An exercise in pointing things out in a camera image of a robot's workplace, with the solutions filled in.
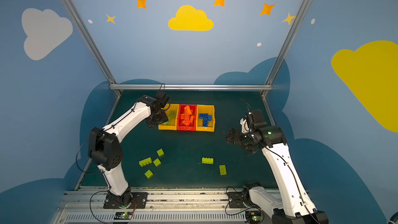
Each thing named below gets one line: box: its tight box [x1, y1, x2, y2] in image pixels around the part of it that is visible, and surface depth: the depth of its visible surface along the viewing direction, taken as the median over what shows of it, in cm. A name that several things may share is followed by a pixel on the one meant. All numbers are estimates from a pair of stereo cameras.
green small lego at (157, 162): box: [152, 157, 162, 167], surface depth 87 cm
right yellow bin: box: [195, 104, 216, 133], surface depth 104 cm
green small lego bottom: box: [144, 169, 154, 179], surface depth 83 cm
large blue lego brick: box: [199, 113, 212, 122], surface depth 107 cm
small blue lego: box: [202, 118, 209, 128], surface depth 103 cm
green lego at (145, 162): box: [138, 157, 153, 167], surface depth 86 cm
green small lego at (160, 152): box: [156, 148, 165, 157], surface depth 91 cm
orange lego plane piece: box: [180, 105, 195, 126], surface depth 103 cm
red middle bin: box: [177, 104, 197, 132], surface depth 103 cm
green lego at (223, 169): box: [219, 164, 227, 176], surface depth 85 cm
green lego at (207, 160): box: [201, 157, 215, 165], surface depth 88 cm
